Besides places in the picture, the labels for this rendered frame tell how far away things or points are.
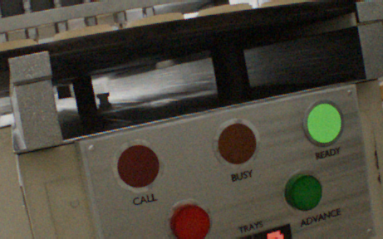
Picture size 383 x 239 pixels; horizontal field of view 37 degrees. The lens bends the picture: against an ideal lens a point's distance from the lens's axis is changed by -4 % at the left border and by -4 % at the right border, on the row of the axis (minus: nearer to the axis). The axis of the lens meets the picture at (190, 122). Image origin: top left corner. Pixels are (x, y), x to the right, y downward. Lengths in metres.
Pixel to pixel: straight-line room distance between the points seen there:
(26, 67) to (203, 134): 0.14
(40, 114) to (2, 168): 0.73
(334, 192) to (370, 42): 0.13
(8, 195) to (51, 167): 0.70
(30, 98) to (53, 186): 0.08
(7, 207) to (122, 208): 0.74
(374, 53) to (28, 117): 0.30
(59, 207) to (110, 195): 0.05
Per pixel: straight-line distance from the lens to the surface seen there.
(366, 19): 0.53
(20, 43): 0.46
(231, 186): 0.47
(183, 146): 0.46
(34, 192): 0.48
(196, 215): 0.46
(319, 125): 0.50
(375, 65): 0.54
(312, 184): 0.49
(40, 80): 0.44
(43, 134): 0.44
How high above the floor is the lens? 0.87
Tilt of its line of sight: 5 degrees down
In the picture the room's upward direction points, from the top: 11 degrees counter-clockwise
